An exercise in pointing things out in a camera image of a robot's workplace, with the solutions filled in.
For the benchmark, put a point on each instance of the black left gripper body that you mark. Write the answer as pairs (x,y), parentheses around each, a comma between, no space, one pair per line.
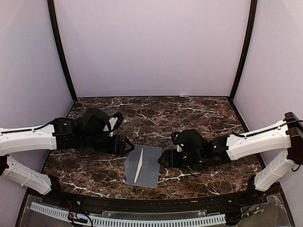
(114,146)

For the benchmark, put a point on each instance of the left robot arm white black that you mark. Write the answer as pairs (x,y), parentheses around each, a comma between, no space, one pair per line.
(95,130)

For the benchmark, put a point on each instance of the black frame post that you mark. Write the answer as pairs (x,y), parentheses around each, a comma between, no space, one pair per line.
(245,49)
(60,50)

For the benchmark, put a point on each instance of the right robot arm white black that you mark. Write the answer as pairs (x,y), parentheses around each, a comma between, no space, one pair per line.
(194,150)

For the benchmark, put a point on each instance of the beige letter sheet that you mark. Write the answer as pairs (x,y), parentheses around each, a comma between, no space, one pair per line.
(140,163)

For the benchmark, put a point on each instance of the black left frame post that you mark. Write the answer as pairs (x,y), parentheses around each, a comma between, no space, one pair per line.
(60,50)

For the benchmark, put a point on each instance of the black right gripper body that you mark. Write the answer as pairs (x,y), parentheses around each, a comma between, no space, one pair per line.
(176,162)

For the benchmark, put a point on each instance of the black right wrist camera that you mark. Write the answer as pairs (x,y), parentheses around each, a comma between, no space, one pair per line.
(174,136)

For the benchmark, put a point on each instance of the black right frame post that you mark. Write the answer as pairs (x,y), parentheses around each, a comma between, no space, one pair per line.
(245,49)

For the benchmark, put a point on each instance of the white slotted cable duct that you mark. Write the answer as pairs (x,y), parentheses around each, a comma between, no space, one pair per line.
(98,221)

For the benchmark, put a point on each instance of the grey paper envelope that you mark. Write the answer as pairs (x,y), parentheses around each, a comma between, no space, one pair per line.
(149,173)

